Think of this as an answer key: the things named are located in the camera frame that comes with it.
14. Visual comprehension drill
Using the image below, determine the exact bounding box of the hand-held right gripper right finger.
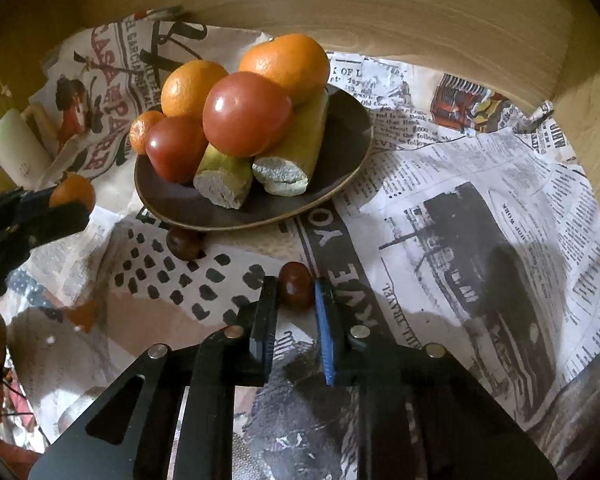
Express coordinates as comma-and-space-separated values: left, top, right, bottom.
314, 276, 573, 480

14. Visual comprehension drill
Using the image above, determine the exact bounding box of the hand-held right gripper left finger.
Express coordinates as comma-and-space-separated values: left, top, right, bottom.
27, 275, 281, 480

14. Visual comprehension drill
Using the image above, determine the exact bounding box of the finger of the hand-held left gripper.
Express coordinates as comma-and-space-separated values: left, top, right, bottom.
20, 189, 93, 252

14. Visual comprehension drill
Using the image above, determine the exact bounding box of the small mandarin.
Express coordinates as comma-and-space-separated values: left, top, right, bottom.
129, 110, 166, 156
49, 172, 97, 211

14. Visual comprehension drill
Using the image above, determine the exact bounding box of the brown round plate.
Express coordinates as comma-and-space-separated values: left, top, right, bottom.
133, 82, 374, 232

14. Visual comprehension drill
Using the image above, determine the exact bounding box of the red tomato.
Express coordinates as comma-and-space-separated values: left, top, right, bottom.
145, 115, 210, 184
202, 71, 293, 157

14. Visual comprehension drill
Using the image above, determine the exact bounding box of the yellow sugarcane piece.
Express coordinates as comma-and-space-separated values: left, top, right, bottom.
193, 142, 255, 209

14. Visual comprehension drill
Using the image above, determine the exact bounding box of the large orange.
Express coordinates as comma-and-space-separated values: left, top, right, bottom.
160, 60, 229, 121
238, 33, 331, 107

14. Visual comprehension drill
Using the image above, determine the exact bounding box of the cream plastic bottle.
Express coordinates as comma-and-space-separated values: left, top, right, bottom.
0, 108, 53, 186

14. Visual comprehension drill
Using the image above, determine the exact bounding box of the newspaper print cloth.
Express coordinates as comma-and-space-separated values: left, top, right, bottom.
5, 7, 600, 480

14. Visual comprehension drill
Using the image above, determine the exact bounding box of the red white pen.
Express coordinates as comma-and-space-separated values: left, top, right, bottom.
130, 5, 186, 23

